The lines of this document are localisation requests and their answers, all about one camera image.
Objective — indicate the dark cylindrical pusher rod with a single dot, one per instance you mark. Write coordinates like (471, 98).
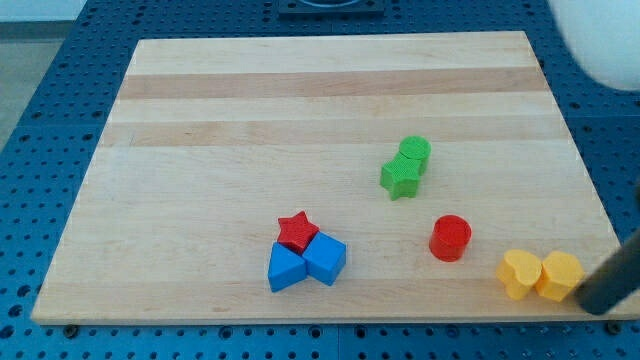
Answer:
(613, 281)

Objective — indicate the yellow hexagon block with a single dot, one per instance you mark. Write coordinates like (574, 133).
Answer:
(561, 273)

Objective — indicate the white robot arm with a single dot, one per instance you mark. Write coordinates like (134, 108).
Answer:
(603, 37)

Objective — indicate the yellow heart block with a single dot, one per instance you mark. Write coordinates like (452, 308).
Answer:
(518, 271)

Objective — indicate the red cylinder block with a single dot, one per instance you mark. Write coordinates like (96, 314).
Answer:
(450, 236)

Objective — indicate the green star block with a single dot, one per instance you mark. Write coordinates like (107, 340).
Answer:
(401, 177)

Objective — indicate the green cylinder block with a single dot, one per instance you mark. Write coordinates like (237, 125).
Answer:
(416, 148)

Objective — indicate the blue cube block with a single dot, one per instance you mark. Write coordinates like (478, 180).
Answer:
(325, 258)

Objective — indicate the red star block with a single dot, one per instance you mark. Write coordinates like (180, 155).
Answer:
(296, 232)

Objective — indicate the blue triangle block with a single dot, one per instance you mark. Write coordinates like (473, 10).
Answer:
(285, 268)

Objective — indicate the wooden board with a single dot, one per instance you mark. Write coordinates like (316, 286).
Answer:
(210, 141)

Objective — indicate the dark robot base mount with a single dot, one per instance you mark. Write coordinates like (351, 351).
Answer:
(295, 8)

